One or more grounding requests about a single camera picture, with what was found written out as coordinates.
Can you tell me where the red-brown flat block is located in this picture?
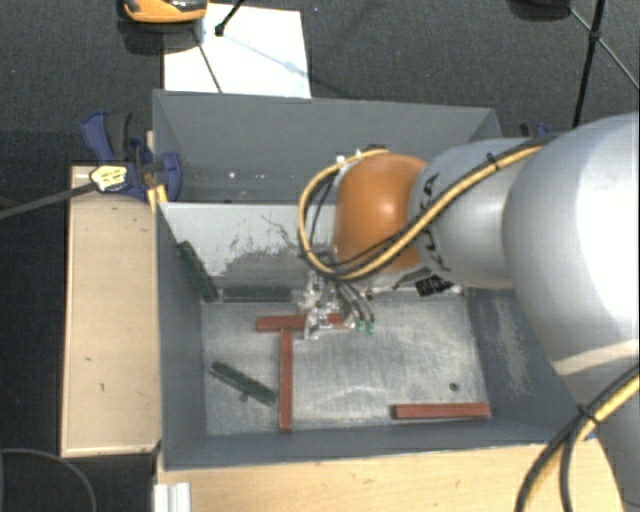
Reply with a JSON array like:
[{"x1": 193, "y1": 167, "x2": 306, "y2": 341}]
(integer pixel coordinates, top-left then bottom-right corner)
[
  {"x1": 277, "y1": 329, "x2": 295, "y2": 433},
  {"x1": 389, "y1": 402, "x2": 493, "y2": 421},
  {"x1": 255, "y1": 313, "x2": 346, "y2": 333}
]

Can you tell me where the dark green flat block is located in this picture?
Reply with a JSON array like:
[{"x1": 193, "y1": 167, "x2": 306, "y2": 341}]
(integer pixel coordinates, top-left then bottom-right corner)
[
  {"x1": 208, "y1": 360, "x2": 278, "y2": 407},
  {"x1": 175, "y1": 240, "x2": 220, "y2": 304},
  {"x1": 221, "y1": 285, "x2": 293, "y2": 304}
]

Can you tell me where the grey metal bin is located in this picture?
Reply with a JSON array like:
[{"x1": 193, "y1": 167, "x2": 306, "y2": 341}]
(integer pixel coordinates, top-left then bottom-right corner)
[{"x1": 151, "y1": 88, "x2": 582, "y2": 471}]

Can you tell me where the pale wood flat board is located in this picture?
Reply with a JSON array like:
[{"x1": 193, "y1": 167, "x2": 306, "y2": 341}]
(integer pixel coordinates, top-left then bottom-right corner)
[{"x1": 59, "y1": 164, "x2": 164, "y2": 459}]

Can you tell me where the black cylinder on white bracket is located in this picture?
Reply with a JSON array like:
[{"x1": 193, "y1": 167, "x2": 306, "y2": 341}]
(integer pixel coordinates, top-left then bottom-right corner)
[{"x1": 392, "y1": 273, "x2": 457, "y2": 299}]

